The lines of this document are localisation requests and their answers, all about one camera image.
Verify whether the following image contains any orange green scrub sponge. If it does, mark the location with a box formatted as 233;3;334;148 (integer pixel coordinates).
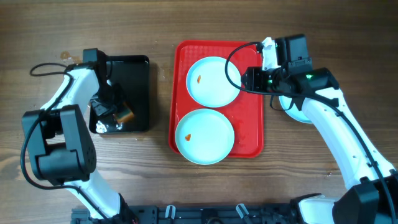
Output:
113;102;135;124

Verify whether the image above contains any black plastic basin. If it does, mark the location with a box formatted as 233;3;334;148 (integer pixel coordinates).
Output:
88;55;150;134

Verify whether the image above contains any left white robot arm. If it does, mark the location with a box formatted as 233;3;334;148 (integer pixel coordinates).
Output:
20;48;138;223

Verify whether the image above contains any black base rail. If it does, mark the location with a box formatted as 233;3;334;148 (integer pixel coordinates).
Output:
70;202;346;224

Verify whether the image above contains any red plastic tray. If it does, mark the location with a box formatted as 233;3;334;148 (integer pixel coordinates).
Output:
169;40;264;158

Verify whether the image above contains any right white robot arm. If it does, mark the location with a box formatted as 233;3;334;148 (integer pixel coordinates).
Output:
241;34;397;223

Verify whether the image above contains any light blue plate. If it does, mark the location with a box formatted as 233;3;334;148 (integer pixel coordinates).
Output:
186;57;240;108
175;108;235;165
279;96;312;124

